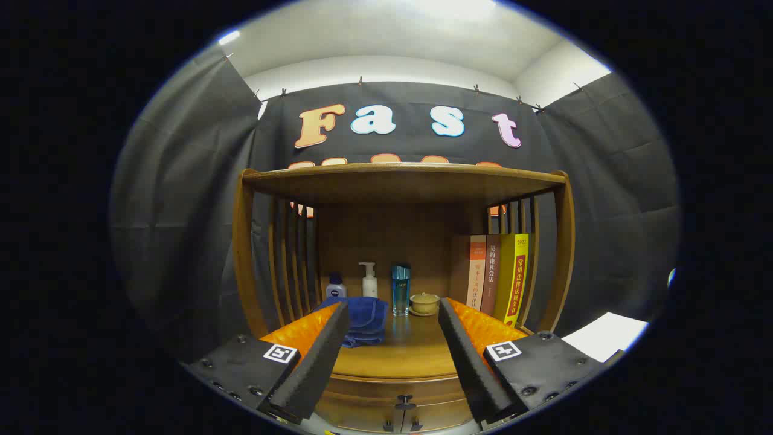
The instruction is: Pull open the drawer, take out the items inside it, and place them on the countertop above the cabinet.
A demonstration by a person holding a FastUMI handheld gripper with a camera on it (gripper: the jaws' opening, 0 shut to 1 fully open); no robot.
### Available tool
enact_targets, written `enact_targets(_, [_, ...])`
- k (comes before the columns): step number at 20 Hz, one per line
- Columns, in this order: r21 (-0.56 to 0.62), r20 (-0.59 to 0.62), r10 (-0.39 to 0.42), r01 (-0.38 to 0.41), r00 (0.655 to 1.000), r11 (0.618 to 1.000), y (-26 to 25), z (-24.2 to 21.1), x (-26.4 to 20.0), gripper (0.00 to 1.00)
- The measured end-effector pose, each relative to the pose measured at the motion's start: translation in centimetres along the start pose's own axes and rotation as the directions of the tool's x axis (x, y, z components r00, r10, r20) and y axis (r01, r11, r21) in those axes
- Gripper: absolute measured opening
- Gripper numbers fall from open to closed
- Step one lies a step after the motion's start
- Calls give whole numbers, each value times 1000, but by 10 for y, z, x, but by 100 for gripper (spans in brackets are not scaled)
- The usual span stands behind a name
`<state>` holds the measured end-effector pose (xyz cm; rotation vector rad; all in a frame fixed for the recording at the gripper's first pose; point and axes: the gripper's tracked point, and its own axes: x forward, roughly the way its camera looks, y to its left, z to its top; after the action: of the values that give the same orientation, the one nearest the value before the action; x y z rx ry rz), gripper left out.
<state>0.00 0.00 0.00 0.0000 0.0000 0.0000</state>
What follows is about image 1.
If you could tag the white pump bottle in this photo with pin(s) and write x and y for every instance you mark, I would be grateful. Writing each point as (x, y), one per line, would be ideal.
(369, 287)

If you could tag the small white blue-capped bottle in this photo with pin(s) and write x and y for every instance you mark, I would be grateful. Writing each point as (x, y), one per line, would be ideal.
(336, 289)

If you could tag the wooden drawer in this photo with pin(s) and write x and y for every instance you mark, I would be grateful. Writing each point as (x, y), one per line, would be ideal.
(362, 399)

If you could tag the yellow book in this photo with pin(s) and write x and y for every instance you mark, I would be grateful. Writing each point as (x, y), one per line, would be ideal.
(513, 278)

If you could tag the blue glass bottle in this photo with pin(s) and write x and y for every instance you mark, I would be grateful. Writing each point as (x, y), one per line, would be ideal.
(400, 293)

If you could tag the brown book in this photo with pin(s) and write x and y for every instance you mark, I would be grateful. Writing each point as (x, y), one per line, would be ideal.
(491, 278)

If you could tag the wooden cabinet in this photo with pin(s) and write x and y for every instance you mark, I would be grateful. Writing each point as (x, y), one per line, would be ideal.
(398, 184)

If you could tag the pale yellow lidded teacup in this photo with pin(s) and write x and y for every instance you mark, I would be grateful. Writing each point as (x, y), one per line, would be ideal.
(424, 303)

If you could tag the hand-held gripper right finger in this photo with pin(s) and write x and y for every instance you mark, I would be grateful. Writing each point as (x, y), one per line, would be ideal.
(471, 362)

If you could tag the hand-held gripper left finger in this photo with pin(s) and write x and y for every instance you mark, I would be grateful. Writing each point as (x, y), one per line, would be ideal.
(314, 362)

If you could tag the beige orange book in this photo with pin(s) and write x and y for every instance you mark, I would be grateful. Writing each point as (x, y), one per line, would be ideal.
(477, 272)

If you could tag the blue folded towel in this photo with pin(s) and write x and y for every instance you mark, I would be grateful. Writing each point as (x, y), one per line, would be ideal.
(368, 320)

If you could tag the wooden countertop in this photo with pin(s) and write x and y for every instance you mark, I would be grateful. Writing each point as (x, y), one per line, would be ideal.
(416, 350)

